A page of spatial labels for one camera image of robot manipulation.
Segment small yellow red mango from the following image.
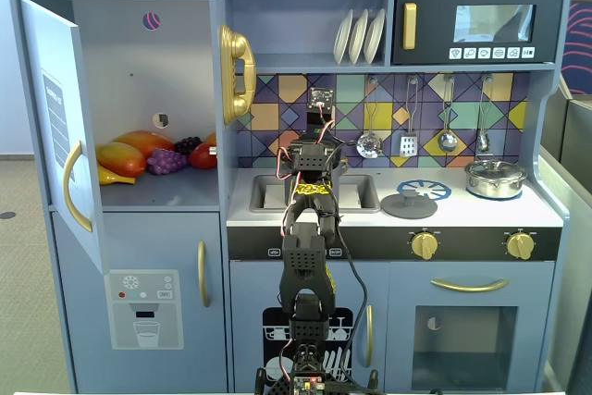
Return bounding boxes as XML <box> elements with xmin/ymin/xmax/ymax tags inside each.
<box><xmin>95</xmin><ymin>142</ymin><xmax>148</xmax><ymax>179</ymax></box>

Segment blue fridge door with list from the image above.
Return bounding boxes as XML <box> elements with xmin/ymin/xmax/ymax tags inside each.
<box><xmin>18</xmin><ymin>0</ymin><xmax>112</xmax><ymax>276</ymax></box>

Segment gray toy plate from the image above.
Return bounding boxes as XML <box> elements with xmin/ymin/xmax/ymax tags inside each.
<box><xmin>332</xmin><ymin>8</ymin><xmax>355</xmax><ymax>66</ymax></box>
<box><xmin>347</xmin><ymin>8</ymin><xmax>370</xmax><ymax>66</ymax></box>
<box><xmin>363</xmin><ymin>7</ymin><xmax>387</xmax><ymax>66</ymax></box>

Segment gold oven handle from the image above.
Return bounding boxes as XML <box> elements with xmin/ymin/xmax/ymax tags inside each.
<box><xmin>429</xmin><ymin>278</ymin><xmax>510</xmax><ymax>293</ymax></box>

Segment blue toy kitchen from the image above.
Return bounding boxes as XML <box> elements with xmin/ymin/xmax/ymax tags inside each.
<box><xmin>7</xmin><ymin>0</ymin><xmax>574</xmax><ymax>394</ymax></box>

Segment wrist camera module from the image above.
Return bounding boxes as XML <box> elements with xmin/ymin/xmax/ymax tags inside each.
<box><xmin>307</xmin><ymin>87</ymin><xmax>337</xmax><ymax>137</ymax></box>

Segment gold microwave handle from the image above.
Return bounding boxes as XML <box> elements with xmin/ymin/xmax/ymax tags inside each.
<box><xmin>401</xmin><ymin>2</ymin><xmax>418</xmax><ymax>51</ymax></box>

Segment blue oven door with window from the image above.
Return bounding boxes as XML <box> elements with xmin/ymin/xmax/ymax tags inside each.
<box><xmin>387</xmin><ymin>261</ymin><xmax>556</xmax><ymax>391</ymax></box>

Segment gold toy telephone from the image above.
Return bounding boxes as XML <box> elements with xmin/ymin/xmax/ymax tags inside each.
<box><xmin>217</xmin><ymin>23</ymin><xmax>258</xmax><ymax>126</ymax></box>

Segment gray sink basin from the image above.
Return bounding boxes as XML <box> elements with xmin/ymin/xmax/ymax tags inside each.
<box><xmin>249</xmin><ymin>174</ymin><xmax>381</xmax><ymax>215</ymax></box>

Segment blue freezer door with dispenser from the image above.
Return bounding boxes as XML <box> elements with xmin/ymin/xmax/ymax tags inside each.
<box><xmin>51</xmin><ymin>210</ymin><xmax>228</xmax><ymax>391</ymax></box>

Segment black cable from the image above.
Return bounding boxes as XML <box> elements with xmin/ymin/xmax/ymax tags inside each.
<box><xmin>318</xmin><ymin>212</ymin><xmax>374</xmax><ymax>389</ymax></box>

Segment steel pot lid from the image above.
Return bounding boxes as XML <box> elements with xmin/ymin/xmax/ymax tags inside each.
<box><xmin>463</xmin><ymin>158</ymin><xmax>528</xmax><ymax>181</ymax></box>

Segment dishwasher door with dish print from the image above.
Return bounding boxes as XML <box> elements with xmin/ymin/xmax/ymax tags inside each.
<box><xmin>229</xmin><ymin>260</ymin><xmax>389</xmax><ymax>391</ymax></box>

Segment steel spoon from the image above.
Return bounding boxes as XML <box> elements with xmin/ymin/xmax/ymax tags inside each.
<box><xmin>475</xmin><ymin>74</ymin><xmax>492</xmax><ymax>154</ymax></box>

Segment purple toy grapes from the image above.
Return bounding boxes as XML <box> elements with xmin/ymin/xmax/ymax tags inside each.
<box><xmin>146</xmin><ymin>148</ymin><xmax>190</xmax><ymax>177</ymax></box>

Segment dark toy grapes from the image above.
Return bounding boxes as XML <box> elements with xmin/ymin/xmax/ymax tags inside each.
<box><xmin>173</xmin><ymin>135</ymin><xmax>204</xmax><ymax>157</ymax></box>

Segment steel skimmer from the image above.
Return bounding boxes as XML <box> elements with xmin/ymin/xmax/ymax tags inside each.
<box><xmin>355</xmin><ymin>75</ymin><xmax>385</xmax><ymax>159</ymax></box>

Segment steel ladle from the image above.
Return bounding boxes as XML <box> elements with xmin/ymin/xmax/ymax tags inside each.
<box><xmin>437</xmin><ymin>74</ymin><xmax>459</xmax><ymax>154</ymax></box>

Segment gold straight freezer handle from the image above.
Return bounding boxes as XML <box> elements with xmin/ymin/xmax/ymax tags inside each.
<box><xmin>197</xmin><ymin>240</ymin><xmax>212</xmax><ymax>308</ymax></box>

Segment gold stove knob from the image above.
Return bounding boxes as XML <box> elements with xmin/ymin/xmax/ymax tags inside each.
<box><xmin>410</xmin><ymin>231</ymin><xmax>440</xmax><ymax>261</ymax></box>
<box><xmin>505</xmin><ymin>231</ymin><xmax>537</xmax><ymax>261</ymax></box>

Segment red toy fruit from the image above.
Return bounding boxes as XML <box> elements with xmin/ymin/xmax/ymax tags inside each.
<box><xmin>188</xmin><ymin>142</ymin><xmax>218</xmax><ymax>170</ymax></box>

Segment gray lid with knob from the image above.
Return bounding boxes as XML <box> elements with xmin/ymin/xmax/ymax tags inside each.
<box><xmin>379</xmin><ymin>191</ymin><xmax>439</xmax><ymax>219</ymax></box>

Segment steel toy pot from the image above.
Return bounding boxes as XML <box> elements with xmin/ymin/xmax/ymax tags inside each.
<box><xmin>465</xmin><ymin>173</ymin><xmax>527</xmax><ymax>200</ymax></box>

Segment yellow toy banana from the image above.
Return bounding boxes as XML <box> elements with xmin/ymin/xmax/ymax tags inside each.
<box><xmin>98</xmin><ymin>165</ymin><xmax>138</xmax><ymax>187</ymax></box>

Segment red white servo wire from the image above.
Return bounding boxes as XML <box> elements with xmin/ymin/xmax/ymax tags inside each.
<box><xmin>276</xmin><ymin>119</ymin><xmax>343</xmax><ymax>239</ymax></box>

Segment gold dishwasher door handle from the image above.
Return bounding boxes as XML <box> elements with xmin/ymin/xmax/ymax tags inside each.
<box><xmin>363</xmin><ymin>304</ymin><xmax>375</xmax><ymax>368</ymax></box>

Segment robot controller board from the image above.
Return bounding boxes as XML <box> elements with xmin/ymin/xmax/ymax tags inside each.
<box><xmin>290</xmin><ymin>374</ymin><xmax>325</xmax><ymax>395</ymax></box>

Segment large orange red mango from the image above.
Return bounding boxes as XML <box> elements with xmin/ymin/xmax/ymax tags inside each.
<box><xmin>112</xmin><ymin>130</ymin><xmax>177</xmax><ymax>160</ymax></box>

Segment gold curved fridge handle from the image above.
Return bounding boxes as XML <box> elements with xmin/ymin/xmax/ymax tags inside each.
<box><xmin>62</xmin><ymin>140</ymin><xmax>93</xmax><ymax>233</ymax></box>

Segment black microwave door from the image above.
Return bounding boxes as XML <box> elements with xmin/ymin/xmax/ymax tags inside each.
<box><xmin>391</xmin><ymin>0</ymin><xmax>566</xmax><ymax>66</ymax></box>

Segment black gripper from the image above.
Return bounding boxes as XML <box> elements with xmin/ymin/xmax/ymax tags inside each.
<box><xmin>287</xmin><ymin>133</ymin><xmax>348</xmax><ymax>183</ymax></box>

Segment steel slotted spatula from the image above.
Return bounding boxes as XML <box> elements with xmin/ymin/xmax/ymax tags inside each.
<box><xmin>399</xmin><ymin>75</ymin><xmax>422</xmax><ymax>158</ymax></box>

